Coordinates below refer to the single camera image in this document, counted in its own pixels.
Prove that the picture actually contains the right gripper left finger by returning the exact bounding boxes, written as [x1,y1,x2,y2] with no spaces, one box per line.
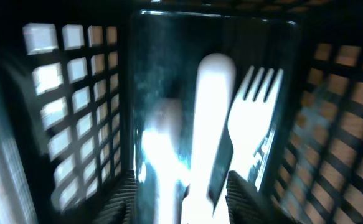
[92,170,137,224]

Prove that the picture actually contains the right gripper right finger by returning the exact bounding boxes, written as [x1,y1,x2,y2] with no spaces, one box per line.
[225,171,299,224]

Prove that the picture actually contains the white fork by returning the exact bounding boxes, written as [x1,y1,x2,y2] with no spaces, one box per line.
[181,53,235,223]
[227,66,284,180]

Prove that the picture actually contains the black plastic basket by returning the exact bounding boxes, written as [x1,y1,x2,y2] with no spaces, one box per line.
[0,0,363,223]

